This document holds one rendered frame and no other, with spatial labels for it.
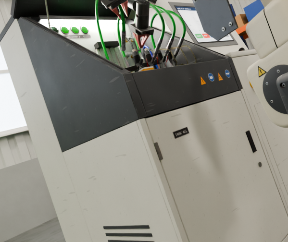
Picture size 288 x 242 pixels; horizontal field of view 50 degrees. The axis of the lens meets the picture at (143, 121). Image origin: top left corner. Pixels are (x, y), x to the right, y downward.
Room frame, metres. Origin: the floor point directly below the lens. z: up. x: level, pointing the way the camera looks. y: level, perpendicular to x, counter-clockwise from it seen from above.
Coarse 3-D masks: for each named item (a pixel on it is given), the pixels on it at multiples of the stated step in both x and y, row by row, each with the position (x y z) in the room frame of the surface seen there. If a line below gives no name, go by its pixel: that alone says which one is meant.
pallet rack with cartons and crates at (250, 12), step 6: (258, 0) 6.09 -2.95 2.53; (246, 6) 6.27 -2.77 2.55; (252, 6) 6.19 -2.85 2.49; (258, 6) 6.11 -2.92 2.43; (234, 12) 7.19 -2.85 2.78; (246, 12) 6.30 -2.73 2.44; (252, 12) 6.22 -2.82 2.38; (258, 12) 6.14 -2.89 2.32; (240, 18) 6.48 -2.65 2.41; (246, 18) 6.59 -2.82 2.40; (252, 18) 6.25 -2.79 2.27; (240, 24) 6.52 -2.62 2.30; (246, 24) 6.23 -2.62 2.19; (240, 30) 6.35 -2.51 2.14; (240, 36) 7.21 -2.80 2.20; (246, 36) 7.12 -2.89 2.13; (246, 42) 7.21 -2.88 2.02
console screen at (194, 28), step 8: (176, 8) 1.84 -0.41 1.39; (184, 8) 1.89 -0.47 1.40; (192, 8) 1.95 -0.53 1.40; (184, 16) 1.84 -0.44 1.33; (192, 16) 1.90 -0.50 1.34; (192, 24) 1.85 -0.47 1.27; (200, 24) 1.91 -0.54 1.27; (192, 32) 1.81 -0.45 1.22; (200, 32) 1.86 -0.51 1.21; (200, 40) 1.81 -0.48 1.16; (208, 40) 1.87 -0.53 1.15; (216, 40) 1.93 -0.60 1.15; (224, 40) 1.98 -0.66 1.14; (232, 40) 2.05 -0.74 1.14
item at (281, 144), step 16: (160, 0) 1.78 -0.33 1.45; (176, 0) 1.89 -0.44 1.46; (176, 32) 1.72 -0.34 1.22; (224, 48) 1.94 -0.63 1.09; (240, 64) 1.52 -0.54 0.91; (240, 80) 1.49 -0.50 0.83; (256, 96) 1.55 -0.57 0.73; (256, 112) 1.51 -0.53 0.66; (272, 128) 1.57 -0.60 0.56; (272, 144) 1.53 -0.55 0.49; (272, 160) 1.50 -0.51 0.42
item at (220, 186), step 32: (224, 96) 1.36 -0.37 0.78; (160, 128) 1.06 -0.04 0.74; (192, 128) 1.17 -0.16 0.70; (224, 128) 1.31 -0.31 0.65; (160, 160) 1.03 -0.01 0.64; (192, 160) 1.13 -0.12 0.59; (224, 160) 1.25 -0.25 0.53; (256, 160) 1.41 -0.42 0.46; (192, 192) 1.09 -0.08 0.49; (224, 192) 1.20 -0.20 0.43; (256, 192) 1.35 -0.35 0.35; (192, 224) 1.06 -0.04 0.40; (224, 224) 1.16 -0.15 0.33; (256, 224) 1.29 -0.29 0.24
